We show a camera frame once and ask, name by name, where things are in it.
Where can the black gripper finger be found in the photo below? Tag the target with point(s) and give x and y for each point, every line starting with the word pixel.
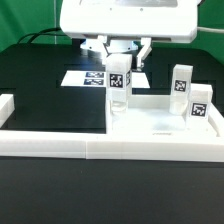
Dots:
pixel 105 41
pixel 143 53

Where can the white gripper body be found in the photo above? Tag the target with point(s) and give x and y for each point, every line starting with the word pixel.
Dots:
pixel 161 20

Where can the white square table top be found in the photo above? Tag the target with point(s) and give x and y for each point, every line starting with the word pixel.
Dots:
pixel 149 115

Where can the white sheet with AprilTags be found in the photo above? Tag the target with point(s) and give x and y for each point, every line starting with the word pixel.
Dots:
pixel 76 78

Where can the white U-shaped fence wall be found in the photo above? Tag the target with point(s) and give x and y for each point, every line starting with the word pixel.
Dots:
pixel 105 146

